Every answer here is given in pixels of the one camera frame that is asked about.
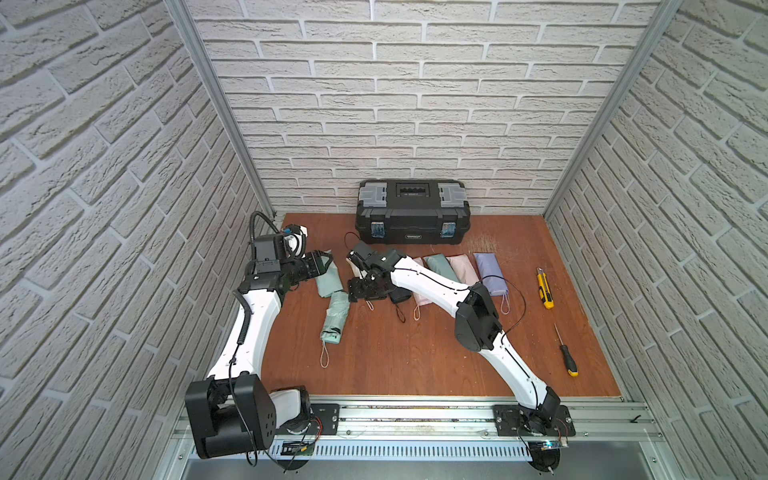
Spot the cream sleeved umbrella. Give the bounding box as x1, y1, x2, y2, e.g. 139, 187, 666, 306
346, 258, 363, 278

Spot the black sleeved umbrella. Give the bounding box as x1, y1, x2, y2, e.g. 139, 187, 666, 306
388, 287, 412, 323

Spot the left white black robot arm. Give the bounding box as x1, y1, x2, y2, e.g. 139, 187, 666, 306
184, 250, 333, 459

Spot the yellow utility knife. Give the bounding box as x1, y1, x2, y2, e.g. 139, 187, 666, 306
537, 268, 554, 310

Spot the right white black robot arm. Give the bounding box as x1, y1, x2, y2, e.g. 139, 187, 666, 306
347, 242, 561, 435

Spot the light pink sleeved umbrella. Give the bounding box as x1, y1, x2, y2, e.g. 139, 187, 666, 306
447, 254, 479, 285

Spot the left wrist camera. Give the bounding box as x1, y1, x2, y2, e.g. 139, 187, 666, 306
245, 224, 308, 275

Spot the lavender sleeved umbrella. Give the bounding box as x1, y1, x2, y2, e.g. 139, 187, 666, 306
474, 252, 510, 315

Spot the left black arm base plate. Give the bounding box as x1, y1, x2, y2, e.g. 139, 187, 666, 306
275, 402, 340, 438

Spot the aluminium mounting rail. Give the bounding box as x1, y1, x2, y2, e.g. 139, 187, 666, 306
259, 395, 665, 463

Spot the mint green sleeved umbrella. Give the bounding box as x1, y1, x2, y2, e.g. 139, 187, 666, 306
423, 254, 460, 283

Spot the yellow black screwdriver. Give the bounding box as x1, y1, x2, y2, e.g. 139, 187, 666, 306
554, 325, 579, 377

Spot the black plastic toolbox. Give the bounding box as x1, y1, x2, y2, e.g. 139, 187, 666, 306
355, 179, 471, 245

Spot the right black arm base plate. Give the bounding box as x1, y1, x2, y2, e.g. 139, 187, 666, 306
492, 404, 576, 437

